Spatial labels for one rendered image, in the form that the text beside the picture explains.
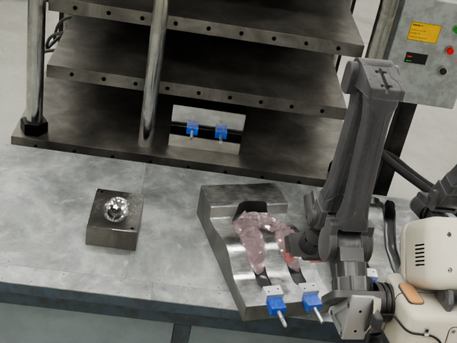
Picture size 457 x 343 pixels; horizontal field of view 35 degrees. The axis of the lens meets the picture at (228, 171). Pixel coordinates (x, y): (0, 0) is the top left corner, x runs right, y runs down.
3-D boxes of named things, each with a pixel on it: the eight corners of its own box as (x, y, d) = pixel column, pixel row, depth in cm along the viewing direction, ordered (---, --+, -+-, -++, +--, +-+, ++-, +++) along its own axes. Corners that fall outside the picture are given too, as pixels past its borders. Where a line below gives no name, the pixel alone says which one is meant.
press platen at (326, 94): (344, 120, 270) (347, 108, 267) (45, 77, 261) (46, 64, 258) (322, 43, 333) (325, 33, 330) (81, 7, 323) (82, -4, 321)
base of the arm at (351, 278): (334, 297, 150) (387, 298, 153) (331, 258, 153) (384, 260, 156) (320, 304, 158) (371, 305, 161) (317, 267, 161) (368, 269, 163)
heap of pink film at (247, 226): (306, 271, 212) (312, 250, 208) (249, 275, 206) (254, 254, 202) (276, 218, 233) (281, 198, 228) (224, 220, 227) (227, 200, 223)
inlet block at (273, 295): (292, 333, 194) (296, 318, 191) (275, 335, 192) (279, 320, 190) (275, 299, 204) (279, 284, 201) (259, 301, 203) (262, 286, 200)
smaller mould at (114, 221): (135, 251, 217) (137, 232, 213) (85, 244, 215) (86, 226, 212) (142, 212, 234) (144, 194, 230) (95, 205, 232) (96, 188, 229)
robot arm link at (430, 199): (437, 192, 193) (463, 196, 197) (416, 173, 203) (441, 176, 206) (421, 231, 198) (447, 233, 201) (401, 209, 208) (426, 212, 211)
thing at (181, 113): (238, 154, 277) (246, 114, 268) (168, 145, 275) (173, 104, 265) (237, 96, 319) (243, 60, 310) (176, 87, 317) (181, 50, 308)
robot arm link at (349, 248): (341, 267, 155) (364, 268, 156) (338, 222, 158) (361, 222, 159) (326, 276, 163) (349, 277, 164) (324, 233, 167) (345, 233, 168)
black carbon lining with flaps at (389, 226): (406, 282, 214) (415, 257, 209) (353, 275, 212) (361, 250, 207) (384, 213, 243) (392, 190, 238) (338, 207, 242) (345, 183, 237)
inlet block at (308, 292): (328, 329, 198) (333, 314, 195) (311, 331, 196) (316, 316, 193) (310, 296, 208) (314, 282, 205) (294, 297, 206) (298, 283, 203)
